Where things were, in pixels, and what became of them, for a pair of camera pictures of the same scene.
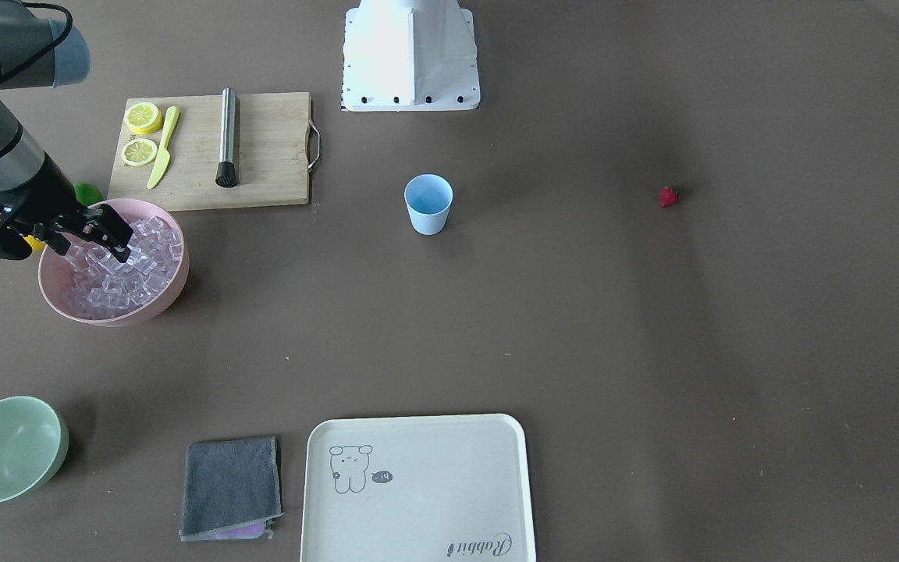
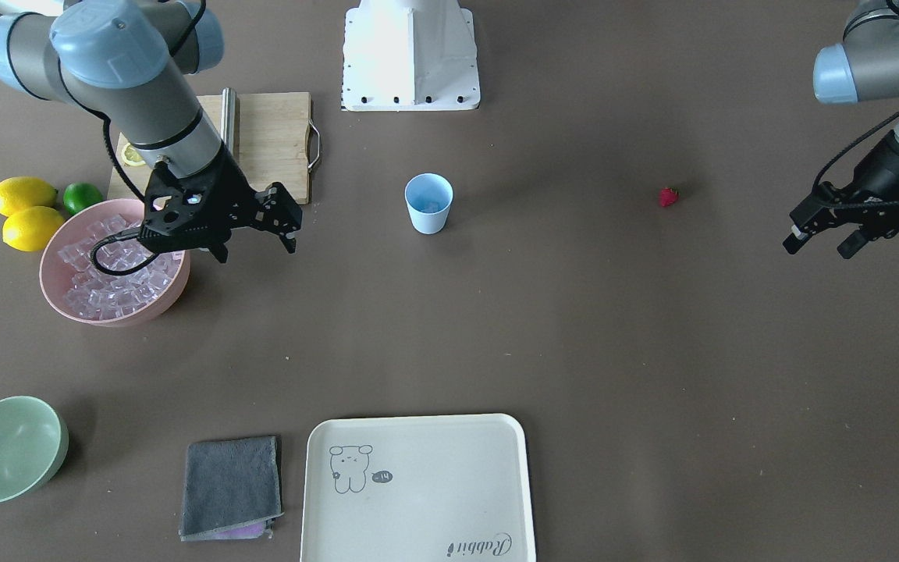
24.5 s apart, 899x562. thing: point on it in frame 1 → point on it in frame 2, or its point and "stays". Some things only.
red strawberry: [669, 195] stays
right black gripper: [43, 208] → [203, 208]
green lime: [87, 194] stays
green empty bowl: [6, 448] stays
